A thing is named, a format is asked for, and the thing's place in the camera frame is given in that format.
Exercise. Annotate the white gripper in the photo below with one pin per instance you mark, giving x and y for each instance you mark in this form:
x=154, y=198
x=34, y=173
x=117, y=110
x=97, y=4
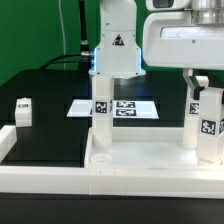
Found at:
x=170, y=39

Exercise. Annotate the white desk top panel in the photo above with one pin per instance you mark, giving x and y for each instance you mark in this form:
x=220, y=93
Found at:
x=143, y=147

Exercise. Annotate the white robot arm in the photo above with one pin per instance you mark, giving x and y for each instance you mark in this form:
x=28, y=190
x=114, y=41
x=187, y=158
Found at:
x=117, y=53

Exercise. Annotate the fiducial marker sheet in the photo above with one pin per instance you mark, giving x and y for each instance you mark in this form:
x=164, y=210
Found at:
x=121, y=109

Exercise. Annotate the white U-shaped obstacle fence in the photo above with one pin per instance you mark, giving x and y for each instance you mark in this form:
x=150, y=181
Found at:
x=203, y=182

